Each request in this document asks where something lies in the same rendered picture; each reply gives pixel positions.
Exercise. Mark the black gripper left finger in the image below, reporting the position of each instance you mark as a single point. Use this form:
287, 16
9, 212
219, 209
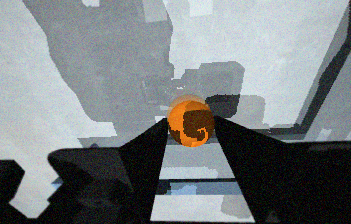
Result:
137, 164

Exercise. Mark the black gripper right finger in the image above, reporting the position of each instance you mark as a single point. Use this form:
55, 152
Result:
268, 170

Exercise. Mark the clear low corner walls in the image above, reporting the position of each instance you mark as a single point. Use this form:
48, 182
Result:
332, 123

